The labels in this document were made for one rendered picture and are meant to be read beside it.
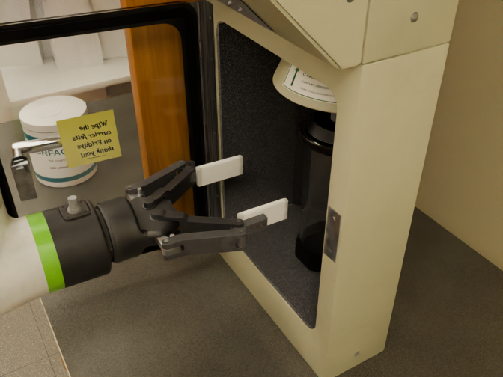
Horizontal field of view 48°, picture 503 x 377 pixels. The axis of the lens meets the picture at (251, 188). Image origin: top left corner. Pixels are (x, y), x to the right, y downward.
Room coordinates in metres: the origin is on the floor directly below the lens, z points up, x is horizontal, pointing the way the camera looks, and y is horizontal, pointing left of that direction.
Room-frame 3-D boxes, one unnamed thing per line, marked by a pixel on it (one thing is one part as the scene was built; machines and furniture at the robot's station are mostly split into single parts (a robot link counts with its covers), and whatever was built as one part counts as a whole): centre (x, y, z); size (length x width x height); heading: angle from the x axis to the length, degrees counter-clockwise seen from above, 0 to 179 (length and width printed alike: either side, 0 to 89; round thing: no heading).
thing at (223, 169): (0.65, 0.04, 1.18); 0.07 x 0.01 x 0.03; 119
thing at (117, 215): (0.53, 0.14, 1.18); 0.09 x 0.08 x 0.07; 119
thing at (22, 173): (0.62, 0.31, 1.18); 0.02 x 0.02 x 0.06; 23
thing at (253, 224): (0.52, 0.00, 1.18); 0.05 x 0.03 x 0.01; 119
